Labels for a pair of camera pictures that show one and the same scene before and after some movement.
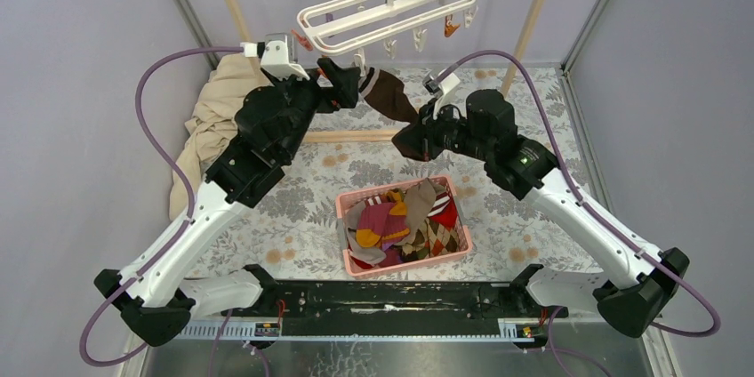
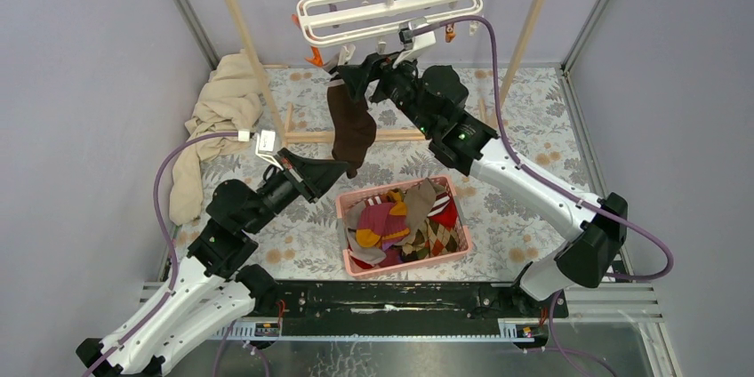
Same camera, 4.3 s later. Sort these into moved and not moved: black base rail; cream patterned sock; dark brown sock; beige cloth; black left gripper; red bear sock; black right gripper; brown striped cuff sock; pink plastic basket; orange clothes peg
Moved: black left gripper; dark brown sock; black right gripper; orange clothes peg
Not moved: pink plastic basket; black base rail; cream patterned sock; brown striped cuff sock; red bear sock; beige cloth
